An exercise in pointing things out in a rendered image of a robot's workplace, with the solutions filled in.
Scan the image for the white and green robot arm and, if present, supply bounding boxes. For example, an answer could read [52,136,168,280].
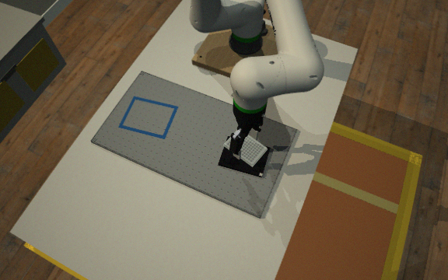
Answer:
[189,0,324,124]

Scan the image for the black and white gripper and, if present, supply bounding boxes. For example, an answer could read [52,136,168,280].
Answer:
[229,118,263,160]

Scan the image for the black rectangular frame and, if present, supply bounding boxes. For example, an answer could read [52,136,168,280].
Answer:
[218,146,270,177]

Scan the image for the blue tape outline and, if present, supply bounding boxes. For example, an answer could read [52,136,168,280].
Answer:
[119,96,178,139]

